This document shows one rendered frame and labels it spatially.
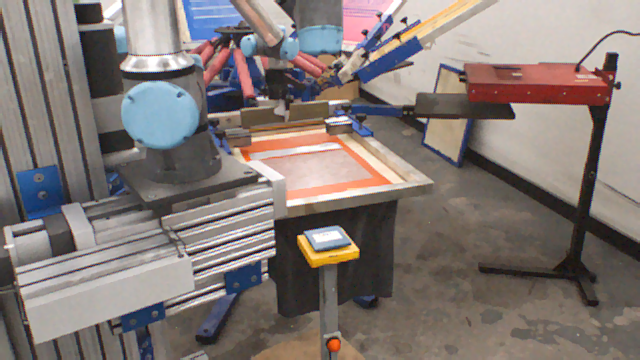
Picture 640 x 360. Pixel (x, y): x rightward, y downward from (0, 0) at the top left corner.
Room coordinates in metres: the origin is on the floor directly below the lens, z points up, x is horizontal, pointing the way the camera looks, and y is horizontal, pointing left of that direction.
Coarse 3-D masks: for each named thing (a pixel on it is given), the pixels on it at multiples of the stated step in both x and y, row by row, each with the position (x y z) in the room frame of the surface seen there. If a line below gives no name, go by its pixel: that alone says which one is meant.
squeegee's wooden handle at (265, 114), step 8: (296, 104) 2.05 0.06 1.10; (304, 104) 2.06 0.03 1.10; (312, 104) 2.07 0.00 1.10; (320, 104) 2.08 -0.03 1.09; (328, 104) 2.09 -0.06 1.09; (240, 112) 2.00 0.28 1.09; (248, 112) 1.99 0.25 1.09; (256, 112) 2.00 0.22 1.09; (264, 112) 2.01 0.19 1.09; (272, 112) 2.02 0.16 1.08; (296, 112) 2.05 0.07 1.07; (304, 112) 2.06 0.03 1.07; (312, 112) 2.07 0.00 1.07; (320, 112) 2.08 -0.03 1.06; (328, 112) 2.09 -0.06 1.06; (248, 120) 1.99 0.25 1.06; (256, 120) 2.00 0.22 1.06; (264, 120) 2.01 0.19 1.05; (272, 120) 2.02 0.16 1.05; (280, 120) 2.03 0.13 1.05; (288, 120) 2.04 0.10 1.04
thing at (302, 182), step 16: (256, 144) 2.02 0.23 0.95; (272, 144) 2.01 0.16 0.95; (288, 144) 2.00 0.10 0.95; (272, 160) 1.83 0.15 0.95; (288, 160) 1.83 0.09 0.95; (304, 160) 1.83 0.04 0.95; (288, 176) 1.68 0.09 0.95; (304, 176) 1.67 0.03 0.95; (288, 192) 1.54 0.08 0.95; (304, 192) 1.54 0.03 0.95; (320, 192) 1.54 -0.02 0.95
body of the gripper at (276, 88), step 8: (264, 72) 2.04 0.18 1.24; (272, 72) 2.02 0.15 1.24; (280, 72) 2.01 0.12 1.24; (272, 80) 2.02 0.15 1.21; (280, 80) 2.03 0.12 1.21; (264, 88) 2.06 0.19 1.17; (272, 88) 2.00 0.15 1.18; (280, 88) 2.01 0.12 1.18; (288, 88) 2.02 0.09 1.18; (272, 96) 2.01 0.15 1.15; (280, 96) 2.01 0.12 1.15
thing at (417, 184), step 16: (240, 128) 2.12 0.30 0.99; (304, 128) 2.17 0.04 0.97; (320, 128) 2.19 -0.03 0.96; (368, 144) 1.91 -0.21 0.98; (384, 160) 1.77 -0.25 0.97; (400, 160) 1.71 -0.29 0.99; (400, 176) 1.65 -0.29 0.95; (416, 176) 1.56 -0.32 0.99; (352, 192) 1.45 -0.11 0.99; (368, 192) 1.45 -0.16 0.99; (384, 192) 1.46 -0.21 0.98; (400, 192) 1.48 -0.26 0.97; (416, 192) 1.50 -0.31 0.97; (432, 192) 1.51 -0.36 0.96; (288, 208) 1.37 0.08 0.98; (304, 208) 1.39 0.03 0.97; (320, 208) 1.40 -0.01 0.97; (336, 208) 1.42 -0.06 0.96
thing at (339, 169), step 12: (324, 132) 2.14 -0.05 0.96; (300, 144) 2.00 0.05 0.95; (312, 144) 2.00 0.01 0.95; (312, 156) 1.86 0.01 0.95; (324, 156) 1.86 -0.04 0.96; (336, 156) 1.86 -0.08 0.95; (348, 156) 1.85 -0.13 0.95; (360, 156) 1.85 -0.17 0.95; (312, 168) 1.74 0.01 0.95; (324, 168) 1.74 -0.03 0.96; (336, 168) 1.74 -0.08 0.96; (348, 168) 1.73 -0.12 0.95; (360, 168) 1.73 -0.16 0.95; (372, 168) 1.73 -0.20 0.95; (324, 180) 1.63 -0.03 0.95; (336, 180) 1.63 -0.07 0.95; (348, 180) 1.63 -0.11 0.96; (360, 180) 1.63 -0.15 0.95; (372, 180) 1.62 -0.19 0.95; (384, 180) 1.62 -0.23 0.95; (336, 192) 1.53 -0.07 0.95
